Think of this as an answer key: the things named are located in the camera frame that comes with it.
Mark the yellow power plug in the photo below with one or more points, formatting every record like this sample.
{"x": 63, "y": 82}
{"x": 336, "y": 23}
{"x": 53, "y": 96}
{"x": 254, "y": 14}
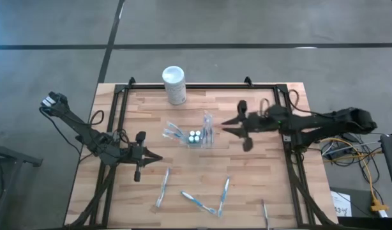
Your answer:
{"x": 379, "y": 207}

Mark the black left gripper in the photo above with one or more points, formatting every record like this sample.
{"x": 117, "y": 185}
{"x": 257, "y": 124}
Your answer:
{"x": 130, "y": 156}

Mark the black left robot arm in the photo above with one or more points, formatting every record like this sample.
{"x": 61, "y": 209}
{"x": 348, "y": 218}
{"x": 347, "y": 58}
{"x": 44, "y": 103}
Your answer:
{"x": 84, "y": 134}

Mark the white paper sheet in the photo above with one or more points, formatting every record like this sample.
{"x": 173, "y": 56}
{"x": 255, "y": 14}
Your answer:
{"x": 339, "y": 201}

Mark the white yellow wipes canister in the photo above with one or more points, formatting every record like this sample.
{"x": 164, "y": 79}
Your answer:
{"x": 175, "y": 92}

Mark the black metal table frame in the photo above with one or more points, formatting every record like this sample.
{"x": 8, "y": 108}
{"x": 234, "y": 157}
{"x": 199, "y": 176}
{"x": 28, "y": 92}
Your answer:
{"x": 199, "y": 86}

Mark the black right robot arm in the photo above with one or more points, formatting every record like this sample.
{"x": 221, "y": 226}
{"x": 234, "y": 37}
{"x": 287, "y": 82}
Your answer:
{"x": 327, "y": 121}

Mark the clear acrylic organiser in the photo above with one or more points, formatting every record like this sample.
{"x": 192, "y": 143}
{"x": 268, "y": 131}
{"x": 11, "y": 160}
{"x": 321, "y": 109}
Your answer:
{"x": 212, "y": 145}

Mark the black metal stand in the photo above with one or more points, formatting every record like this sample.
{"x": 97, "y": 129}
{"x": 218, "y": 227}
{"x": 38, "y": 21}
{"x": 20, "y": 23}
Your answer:
{"x": 17, "y": 155}

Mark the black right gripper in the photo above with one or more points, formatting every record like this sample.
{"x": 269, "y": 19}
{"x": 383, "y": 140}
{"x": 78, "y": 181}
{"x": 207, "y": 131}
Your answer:
{"x": 263, "y": 121}

